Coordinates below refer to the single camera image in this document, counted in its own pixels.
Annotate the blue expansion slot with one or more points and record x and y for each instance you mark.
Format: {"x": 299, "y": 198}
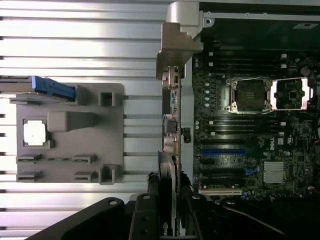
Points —
{"x": 222, "y": 152}

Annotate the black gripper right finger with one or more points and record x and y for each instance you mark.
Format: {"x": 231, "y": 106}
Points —
{"x": 197, "y": 217}

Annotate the CPU socket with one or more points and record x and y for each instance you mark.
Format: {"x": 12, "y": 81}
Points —
{"x": 250, "y": 96}

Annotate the chipset heat sink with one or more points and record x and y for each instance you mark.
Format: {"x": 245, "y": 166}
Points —
{"x": 274, "y": 170}

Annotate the white expansion slot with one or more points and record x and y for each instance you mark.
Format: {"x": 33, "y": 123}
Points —
{"x": 220, "y": 192}

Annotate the silver CPU chip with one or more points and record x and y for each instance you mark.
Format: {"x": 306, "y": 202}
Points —
{"x": 35, "y": 132}

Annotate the metal socket cover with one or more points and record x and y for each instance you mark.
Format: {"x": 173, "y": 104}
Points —
{"x": 291, "y": 95}

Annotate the grey plastic parts rack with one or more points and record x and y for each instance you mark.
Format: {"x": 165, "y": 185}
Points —
{"x": 75, "y": 145}

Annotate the grey open PC case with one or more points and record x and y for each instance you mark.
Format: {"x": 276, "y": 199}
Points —
{"x": 250, "y": 25}

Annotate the hard disk with blue carrier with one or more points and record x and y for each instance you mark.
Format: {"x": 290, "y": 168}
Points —
{"x": 50, "y": 86}

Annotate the green RAM stick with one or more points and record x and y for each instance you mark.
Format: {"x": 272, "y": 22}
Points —
{"x": 55, "y": 160}

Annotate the green motherboard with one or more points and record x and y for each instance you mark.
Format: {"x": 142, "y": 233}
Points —
{"x": 287, "y": 140}

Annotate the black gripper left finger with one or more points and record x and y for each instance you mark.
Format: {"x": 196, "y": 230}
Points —
{"x": 146, "y": 215}

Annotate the short black expansion slot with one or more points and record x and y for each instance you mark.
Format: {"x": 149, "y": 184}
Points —
{"x": 206, "y": 161}

